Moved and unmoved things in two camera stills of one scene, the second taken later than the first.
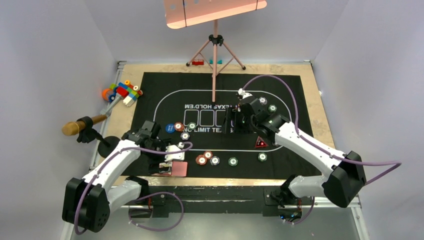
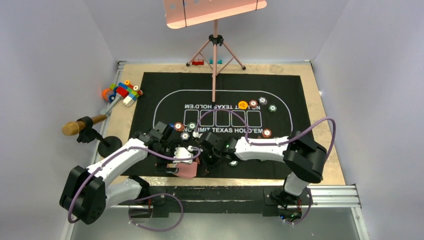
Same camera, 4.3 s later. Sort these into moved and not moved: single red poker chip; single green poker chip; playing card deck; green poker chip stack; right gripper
Moved: playing card deck; right gripper
Not moved: single green poker chip; green poker chip stack; single red poker chip
